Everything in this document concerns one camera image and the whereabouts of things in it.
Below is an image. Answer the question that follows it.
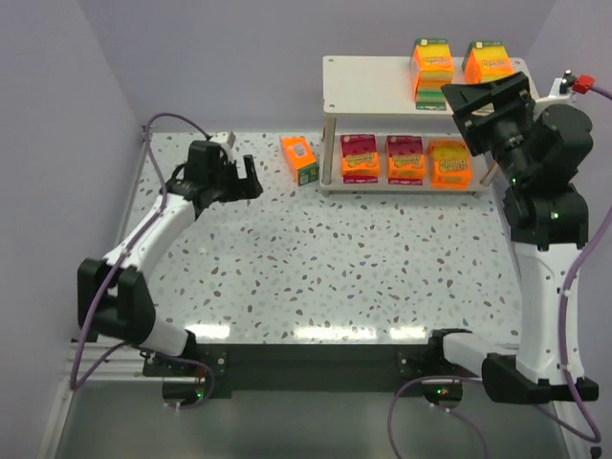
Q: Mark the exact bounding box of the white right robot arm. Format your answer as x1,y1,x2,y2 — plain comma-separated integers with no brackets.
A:
434,72,600,404

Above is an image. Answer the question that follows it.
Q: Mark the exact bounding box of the Sponge Daddy box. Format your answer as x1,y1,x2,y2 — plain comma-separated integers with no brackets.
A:
410,37,454,111
462,40,514,84

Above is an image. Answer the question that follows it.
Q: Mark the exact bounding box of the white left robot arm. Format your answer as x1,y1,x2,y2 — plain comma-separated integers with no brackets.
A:
77,141,263,360

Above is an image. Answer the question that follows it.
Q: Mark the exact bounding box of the orange magenta Scrub Mommy box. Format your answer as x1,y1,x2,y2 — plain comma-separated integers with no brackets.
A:
340,134,381,184

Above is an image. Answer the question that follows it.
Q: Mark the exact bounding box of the white two-tier shelf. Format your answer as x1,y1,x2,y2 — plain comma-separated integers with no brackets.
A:
319,55,494,196

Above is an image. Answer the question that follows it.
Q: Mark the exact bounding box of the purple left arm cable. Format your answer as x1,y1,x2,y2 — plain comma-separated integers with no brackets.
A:
69,112,216,410

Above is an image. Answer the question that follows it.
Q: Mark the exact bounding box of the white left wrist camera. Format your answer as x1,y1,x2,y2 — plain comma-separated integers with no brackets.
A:
210,131,235,162

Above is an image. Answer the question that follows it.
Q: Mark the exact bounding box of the orange green Scrub Daddy box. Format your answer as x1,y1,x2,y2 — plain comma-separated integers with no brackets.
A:
280,137,319,186

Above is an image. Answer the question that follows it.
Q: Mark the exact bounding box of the aluminium frame rail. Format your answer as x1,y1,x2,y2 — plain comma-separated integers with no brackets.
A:
35,126,151,458

